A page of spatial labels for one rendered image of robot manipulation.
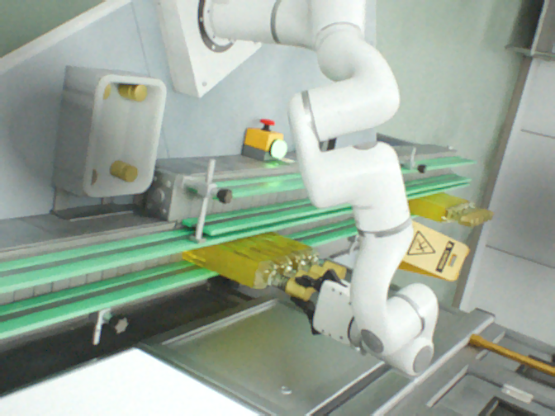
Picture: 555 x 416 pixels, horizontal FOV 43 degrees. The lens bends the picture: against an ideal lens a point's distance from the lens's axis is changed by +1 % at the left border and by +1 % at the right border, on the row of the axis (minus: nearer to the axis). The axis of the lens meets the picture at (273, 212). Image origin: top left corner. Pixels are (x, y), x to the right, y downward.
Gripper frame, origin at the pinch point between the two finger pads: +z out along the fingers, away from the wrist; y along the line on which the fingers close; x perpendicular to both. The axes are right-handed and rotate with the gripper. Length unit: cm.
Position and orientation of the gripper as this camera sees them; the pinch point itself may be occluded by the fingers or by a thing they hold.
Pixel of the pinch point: (304, 291)
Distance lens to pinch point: 136.4
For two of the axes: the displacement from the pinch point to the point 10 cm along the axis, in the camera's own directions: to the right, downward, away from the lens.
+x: -7.2, 0.0, -6.9
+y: 2.2, -9.5, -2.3
